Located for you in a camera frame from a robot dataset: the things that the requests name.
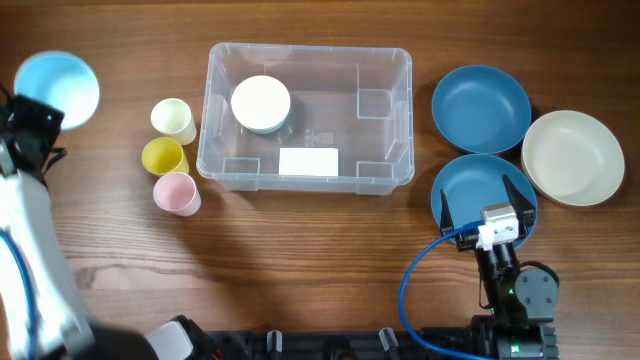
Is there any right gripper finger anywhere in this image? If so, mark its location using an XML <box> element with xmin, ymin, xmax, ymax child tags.
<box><xmin>439</xmin><ymin>189</ymin><xmax>454</xmax><ymax>235</ymax></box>
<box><xmin>502</xmin><ymin>175</ymin><xmax>536</xmax><ymax>220</ymax></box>

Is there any light blue bowl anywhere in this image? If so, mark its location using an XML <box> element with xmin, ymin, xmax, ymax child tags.
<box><xmin>13</xmin><ymin>50</ymin><xmax>100</xmax><ymax>131</ymax></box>

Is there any cream pale yellow cup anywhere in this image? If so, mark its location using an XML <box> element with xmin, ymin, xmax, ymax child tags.
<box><xmin>150</xmin><ymin>98</ymin><xmax>197</xmax><ymax>145</ymax></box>

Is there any pink cup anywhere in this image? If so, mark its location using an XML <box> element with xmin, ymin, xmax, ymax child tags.
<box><xmin>153</xmin><ymin>172</ymin><xmax>202</xmax><ymax>216</ymax></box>

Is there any mint green bowl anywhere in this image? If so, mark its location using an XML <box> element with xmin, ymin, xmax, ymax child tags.
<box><xmin>244</xmin><ymin>118</ymin><xmax>286</xmax><ymax>134</ymax></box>

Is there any pink bowl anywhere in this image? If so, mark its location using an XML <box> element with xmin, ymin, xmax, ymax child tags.
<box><xmin>231</xmin><ymin>75</ymin><xmax>291</xmax><ymax>127</ymax></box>

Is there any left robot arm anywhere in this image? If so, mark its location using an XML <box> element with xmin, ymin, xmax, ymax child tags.
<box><xmin>1</xmin><ymin>95</ymin><xmax>197</xmax><ymax>359</ymax></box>

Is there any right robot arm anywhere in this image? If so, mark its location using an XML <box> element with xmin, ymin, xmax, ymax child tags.
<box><xmin>421</xmin><ymin>174</ymin><xmax>560</xmax><ymax>359</ymax></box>

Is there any clear plastic storage container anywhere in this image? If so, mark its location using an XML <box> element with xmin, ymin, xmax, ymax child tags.
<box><xmin>196</xmin><ymin>42</ymin><xmax>415</xmax><ymax>195</ymax></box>

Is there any dark blue near plate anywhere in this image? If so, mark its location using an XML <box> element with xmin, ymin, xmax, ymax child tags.
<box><xmin>431</xmin><ymin>154</ymin><xmax>538</xmax><ymax>228</ymax></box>

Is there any dark blue plate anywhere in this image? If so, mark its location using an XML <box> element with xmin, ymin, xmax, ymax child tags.
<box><xmin>431</xmin><ymin>65</ymin><xmax>533</xmax><ymax>154</ymax></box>
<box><xmin>431</xmin><ymin>154</ymin><xmax>538</xmax><ymax>228</ymax></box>

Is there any cream beige plate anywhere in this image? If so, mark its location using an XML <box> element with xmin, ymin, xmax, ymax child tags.
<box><xmin>521</xmin><ymin>110</ymin><xmax>625</xmax><ymax>207</ymax></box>

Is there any dark blue far plate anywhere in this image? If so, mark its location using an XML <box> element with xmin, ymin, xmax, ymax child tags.
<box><xmin>431</xmin><ymin>65</ymin><xmax>533</xmax><ymax>154</ymax></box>

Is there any right blue cable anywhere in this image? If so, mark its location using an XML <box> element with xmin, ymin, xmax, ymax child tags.
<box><xmin>397</xmin><ymin>219</ymin><xmax>496</xmax><ymax>360</ymax></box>

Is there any blue cable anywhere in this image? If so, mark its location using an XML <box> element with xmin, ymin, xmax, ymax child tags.
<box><xmin>0</xmin><ymin>227</ymin><xmax>39</xmax><ymax>360</ymax></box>
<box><xmin>397</xmin><ymin>219</ymin><xmax>496</xmax><ymax>360</ymax></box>

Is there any left blue cable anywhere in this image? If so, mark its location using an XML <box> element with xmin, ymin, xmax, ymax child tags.
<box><xmin>0</xmin><ymin>227</ymin><xmax>39</xmax><ymax>360</ymax></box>

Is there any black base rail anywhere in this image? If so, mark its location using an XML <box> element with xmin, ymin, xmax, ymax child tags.
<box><xmin>199</xmin><ymin>327</ymin><xmax>559</xmax><ymax>360</ymax></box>

